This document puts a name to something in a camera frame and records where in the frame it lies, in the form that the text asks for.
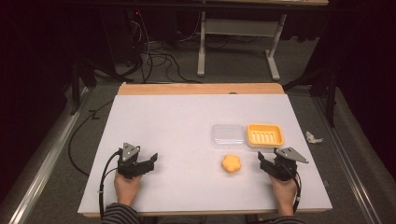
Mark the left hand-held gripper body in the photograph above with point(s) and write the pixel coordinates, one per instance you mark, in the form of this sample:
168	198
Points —
127	160

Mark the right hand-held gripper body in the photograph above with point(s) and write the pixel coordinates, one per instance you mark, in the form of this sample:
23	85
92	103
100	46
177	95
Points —
286	165

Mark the yellow soap dish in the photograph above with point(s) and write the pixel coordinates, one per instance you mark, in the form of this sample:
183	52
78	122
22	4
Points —
265	135

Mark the yellow flower-shaped soap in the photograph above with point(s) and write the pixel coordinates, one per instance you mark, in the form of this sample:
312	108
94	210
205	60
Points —
231	163

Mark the clear plastic lid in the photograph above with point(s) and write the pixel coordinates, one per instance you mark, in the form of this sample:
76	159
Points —
228	136

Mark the person's left hand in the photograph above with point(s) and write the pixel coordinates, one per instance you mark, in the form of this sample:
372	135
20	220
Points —
126	189

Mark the person's right hand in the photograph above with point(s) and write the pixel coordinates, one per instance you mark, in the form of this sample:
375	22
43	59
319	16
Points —
285	194

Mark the crumpled white paper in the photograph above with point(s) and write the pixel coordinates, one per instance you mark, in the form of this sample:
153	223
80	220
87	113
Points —
313	137

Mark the white table mat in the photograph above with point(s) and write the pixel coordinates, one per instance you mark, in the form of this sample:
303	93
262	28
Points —
186	130

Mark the black metal stand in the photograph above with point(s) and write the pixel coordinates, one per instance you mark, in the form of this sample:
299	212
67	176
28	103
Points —
79	84
323	90

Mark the metal floor rail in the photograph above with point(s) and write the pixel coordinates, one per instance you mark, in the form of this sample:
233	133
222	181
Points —
37	161
348	161

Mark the white metal desk frame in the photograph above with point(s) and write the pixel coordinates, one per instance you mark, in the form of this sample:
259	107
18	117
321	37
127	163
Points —
238	28

